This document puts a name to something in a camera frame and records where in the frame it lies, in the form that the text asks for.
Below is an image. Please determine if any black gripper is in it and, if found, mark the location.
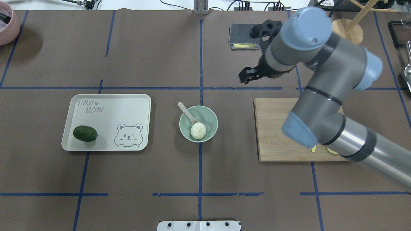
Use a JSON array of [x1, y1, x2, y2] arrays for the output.
[[238, 61, 295, 85]]

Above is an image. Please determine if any bamboo cutting board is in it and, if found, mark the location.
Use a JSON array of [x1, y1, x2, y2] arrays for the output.
[[254, 98, 346, 162]]

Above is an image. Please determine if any pink ice bowl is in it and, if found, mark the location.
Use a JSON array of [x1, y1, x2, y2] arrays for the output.
[[0, 1, 21, 46]]

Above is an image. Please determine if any translucent white spoon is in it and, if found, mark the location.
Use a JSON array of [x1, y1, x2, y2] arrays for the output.
[[178, 102, 199, 124]]

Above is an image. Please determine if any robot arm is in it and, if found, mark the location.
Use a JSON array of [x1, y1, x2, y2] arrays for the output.
[[239, 6, 411, 191]]

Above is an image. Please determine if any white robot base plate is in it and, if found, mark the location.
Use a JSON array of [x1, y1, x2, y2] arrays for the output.
[[157, 220, 242, 231]]

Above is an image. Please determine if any grey folded cloth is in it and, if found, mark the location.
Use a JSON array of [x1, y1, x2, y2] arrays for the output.
[[229, 24, 260, 50]]

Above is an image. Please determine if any white steamed bun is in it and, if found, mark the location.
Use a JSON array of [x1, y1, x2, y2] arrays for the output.
[[190, 122, 207, 140]]

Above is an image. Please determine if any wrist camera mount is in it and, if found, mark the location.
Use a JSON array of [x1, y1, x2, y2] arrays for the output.
[[249, 20, 283, 53]]

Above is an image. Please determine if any aluminium frame post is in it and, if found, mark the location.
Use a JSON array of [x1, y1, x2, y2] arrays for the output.
[[193, 0, 209, 15]]

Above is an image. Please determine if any lower lemon slice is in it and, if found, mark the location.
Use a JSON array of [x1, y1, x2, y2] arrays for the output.
[[325, 146, 339, 155]]

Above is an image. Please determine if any cream bear serving tray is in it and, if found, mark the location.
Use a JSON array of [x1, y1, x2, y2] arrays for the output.
[[61, 94, 151, 151]]

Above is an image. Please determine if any mint green bowl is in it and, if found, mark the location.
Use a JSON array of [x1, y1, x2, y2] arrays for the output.
[[179, 105, 218, 143]]

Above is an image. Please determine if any black wooden glass tray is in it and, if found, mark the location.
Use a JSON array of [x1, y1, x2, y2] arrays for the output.
[[388, 21, 411, 48]]

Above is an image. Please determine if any wooden cup tree stand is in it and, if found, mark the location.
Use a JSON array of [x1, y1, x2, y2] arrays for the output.
[[332, 0, 397, 45]]

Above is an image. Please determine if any steel ice scoop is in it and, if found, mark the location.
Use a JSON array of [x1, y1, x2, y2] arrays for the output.
[[403, 41, 411, 92]]

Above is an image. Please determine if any black tripod stand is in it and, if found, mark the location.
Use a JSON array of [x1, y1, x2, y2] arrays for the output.
[[63, 0, 96, 10]]

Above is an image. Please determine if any dark green avocado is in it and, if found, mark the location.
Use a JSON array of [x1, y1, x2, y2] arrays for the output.
[[73, 125, 98, 142]]

